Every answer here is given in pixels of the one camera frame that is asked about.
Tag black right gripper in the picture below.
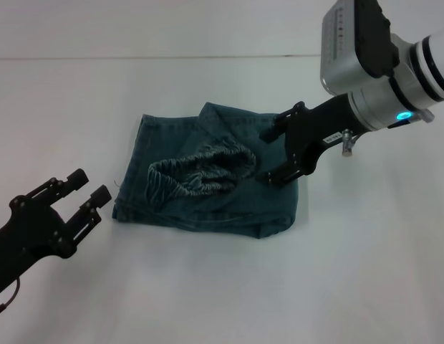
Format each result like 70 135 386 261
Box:
256 93 363 188

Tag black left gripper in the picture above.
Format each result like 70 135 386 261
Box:
0 168 113 299

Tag blue denim shorts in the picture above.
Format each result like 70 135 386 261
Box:
112 102 301 242

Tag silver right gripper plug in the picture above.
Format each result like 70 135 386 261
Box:
339 129 358 159

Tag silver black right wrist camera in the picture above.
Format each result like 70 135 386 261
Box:
318 0 402 97

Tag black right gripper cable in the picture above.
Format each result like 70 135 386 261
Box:
387 115 423 131

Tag dark left gripper cable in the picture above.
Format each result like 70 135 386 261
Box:
0 277 21 313

